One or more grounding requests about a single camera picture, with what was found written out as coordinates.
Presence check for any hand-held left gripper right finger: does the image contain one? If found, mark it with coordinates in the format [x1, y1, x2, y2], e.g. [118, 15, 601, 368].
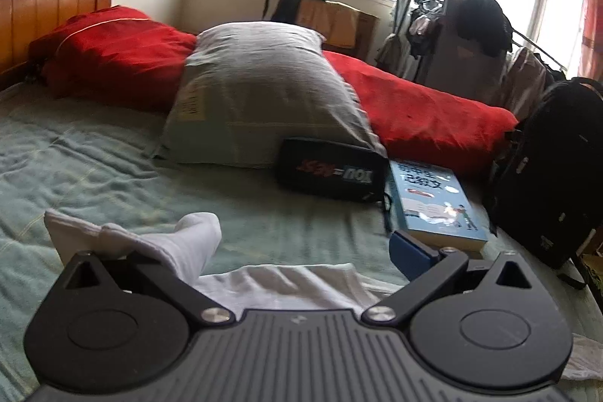
[362, 231, 540, 329]

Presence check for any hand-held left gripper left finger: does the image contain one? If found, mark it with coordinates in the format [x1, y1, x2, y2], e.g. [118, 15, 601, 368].
[65, 250, 235, 328]

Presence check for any white printed t-shirt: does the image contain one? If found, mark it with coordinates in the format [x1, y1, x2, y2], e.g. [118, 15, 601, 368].
[43, 209, 603, 384]

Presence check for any clothes rack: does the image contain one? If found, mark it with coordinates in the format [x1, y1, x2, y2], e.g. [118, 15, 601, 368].
[377, 0, 448, 83]

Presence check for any blue paperback book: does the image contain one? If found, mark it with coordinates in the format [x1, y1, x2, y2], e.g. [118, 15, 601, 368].
[387, 158, 491, 254]

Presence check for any black zip pouch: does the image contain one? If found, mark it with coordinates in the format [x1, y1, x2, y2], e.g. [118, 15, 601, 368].
[274, 137, 394, 238]

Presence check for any green checked blanket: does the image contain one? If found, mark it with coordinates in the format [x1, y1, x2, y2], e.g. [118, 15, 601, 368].
[0, 82, 603, 402]

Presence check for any black backpack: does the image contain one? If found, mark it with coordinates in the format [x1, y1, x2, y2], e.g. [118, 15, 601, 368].
[487, 77, 603, 290]

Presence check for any grey pillow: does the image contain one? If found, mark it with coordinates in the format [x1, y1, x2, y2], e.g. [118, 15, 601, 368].
[153, 21, 389, 170]

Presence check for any red quilt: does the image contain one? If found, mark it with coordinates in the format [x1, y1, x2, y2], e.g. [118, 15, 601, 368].
[28, 5, 519, 177]

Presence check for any brown cardboard box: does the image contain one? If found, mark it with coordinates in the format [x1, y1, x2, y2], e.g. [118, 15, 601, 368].
[299, 0, 380, 59]

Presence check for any black draped garment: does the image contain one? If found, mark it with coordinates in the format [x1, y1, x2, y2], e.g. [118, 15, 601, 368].
[455, 0, 514, 57]

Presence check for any orange curtain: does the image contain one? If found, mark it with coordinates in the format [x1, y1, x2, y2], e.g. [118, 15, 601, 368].
[568, 0, 603, 78]

